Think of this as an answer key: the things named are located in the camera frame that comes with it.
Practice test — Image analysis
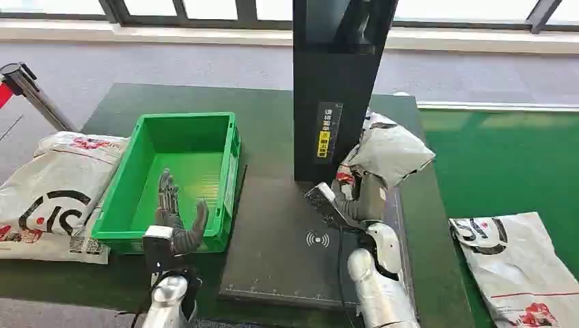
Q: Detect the dark window frame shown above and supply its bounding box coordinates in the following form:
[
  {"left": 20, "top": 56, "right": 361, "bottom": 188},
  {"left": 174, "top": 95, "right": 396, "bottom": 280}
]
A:
[{"left": 0, "top": 0, "right": 579, "bottom": 35}]

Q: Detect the black scanner stand with plate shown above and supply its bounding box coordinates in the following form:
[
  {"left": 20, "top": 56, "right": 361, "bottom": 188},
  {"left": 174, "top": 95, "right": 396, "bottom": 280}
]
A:
[{"left": 218, "top": 0, "right": 415, "bottom": 313}]

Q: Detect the steel stanchion post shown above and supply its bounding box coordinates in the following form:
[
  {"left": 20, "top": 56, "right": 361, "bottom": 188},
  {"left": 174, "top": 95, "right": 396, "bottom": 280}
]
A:
[{"left": 0, "top": 62, "right": 78, "bottom": 133}]

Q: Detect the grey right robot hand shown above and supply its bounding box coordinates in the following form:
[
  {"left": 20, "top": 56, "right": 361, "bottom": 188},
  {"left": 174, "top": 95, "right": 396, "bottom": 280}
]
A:
[{"left": 332, "top": 172, "right": 388, "bottom": 225}]

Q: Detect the grey white parcel bag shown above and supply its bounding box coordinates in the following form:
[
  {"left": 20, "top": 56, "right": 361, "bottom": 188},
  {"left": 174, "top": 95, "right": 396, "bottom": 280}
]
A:
[{"left": 335, "top": 108, "right": 436, "bottom": 200}]

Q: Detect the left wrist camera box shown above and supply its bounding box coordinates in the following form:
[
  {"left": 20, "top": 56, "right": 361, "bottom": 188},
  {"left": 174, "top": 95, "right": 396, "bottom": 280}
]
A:
[{"left": 142, "top": 225, "right": 175, "bottom": 273}]

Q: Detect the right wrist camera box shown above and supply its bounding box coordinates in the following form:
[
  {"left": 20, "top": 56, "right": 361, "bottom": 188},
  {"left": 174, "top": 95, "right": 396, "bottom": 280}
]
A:
[{"left": 304, "top": 182, "right": 364, "bottom": 232}]

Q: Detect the large white parcel black logo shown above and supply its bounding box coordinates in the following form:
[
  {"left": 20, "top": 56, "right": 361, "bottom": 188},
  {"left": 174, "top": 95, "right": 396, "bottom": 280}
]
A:
[{"left": 0, "top": 131, "right": 131, "bottom": 266}]

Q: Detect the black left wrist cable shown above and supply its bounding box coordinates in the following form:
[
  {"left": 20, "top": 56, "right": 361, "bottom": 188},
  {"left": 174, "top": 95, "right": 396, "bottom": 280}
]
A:
[{"left": 130, "top": 289, "right": 155, "bottom": 328}]

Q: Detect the green plastic crate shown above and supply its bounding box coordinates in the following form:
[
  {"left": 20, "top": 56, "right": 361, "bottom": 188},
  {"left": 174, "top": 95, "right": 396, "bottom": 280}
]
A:
[{"left": 91, "top": 112, "right": 242, "bottom": 256}]

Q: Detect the red barrier belt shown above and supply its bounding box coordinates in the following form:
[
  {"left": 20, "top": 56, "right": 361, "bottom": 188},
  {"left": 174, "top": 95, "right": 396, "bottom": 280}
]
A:
[{"left": 0, "top": 81, "right": 15, "bottom": 111}]

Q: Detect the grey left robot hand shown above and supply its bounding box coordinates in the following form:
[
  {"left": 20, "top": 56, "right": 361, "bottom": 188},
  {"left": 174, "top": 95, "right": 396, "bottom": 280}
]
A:
[{"left": 155, "top": 168, "right": 210, "bottom": 256}]

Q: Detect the white parcel bag black logo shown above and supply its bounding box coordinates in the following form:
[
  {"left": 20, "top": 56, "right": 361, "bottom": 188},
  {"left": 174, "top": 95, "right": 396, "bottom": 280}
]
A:
[{"left": 449, "top": 211, "right": 579, "bottom": 328}]

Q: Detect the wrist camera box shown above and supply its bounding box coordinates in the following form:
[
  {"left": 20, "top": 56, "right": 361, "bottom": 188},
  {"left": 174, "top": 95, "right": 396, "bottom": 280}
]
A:
[
  {"left": 142, "top": 225, "right": 175, "bottom": 273},
  {"left": 304, "top": 182, "right": 364, "bottom": 232}
]

